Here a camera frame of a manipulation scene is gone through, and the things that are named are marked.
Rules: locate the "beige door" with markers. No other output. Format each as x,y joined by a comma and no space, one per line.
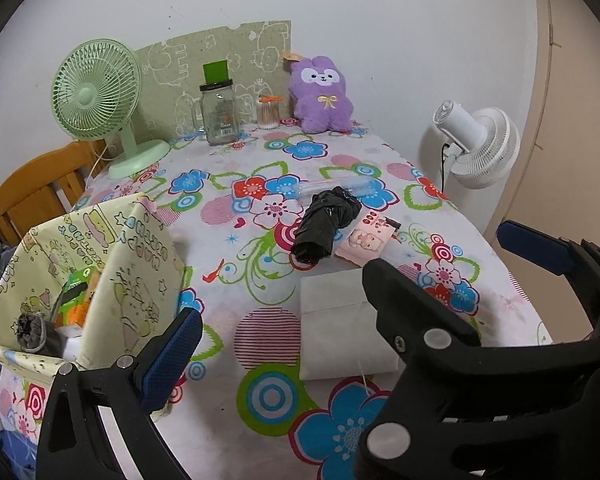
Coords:
580,110

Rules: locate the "white standing fan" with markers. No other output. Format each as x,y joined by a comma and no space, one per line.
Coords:
485,145

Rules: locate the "grey sock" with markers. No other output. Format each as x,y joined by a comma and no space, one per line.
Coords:
30,332

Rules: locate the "white soft packet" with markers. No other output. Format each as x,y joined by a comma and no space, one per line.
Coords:
335,330

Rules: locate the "blue grid bed sheet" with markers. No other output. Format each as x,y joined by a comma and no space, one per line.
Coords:
10,455

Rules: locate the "glass jar mug green lid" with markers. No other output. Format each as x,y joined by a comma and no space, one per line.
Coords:
222,115

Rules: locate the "cotton swab container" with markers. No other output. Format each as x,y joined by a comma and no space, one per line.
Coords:
270,117

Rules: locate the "wooden bed headboard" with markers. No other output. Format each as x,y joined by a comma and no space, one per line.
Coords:
35,190

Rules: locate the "yellow cartoon fabric storage box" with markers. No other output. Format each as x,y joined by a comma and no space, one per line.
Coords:
140,260

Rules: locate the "green printed board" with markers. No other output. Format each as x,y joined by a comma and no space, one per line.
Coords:
180,60

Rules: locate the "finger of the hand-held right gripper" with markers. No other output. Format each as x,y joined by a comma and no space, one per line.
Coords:
415,310
530,245

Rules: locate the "green desk fan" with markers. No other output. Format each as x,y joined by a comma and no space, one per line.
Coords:
95,92

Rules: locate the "clear plastic tube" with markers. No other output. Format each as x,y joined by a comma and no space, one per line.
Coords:
340,185

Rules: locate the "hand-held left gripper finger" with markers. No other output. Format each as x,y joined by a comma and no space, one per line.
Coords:
172,355

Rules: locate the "purple plush bunny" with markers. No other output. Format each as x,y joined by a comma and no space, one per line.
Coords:
322,105

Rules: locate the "pink cartoon packet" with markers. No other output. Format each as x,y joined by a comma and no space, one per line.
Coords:
365,242

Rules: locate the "yellow green cartoon packet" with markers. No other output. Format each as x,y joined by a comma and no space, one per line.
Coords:
75,305

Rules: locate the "black plastic bag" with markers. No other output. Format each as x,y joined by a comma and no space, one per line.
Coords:
320,225

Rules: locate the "floral tablecloth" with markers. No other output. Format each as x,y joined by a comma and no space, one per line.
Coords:
220,280

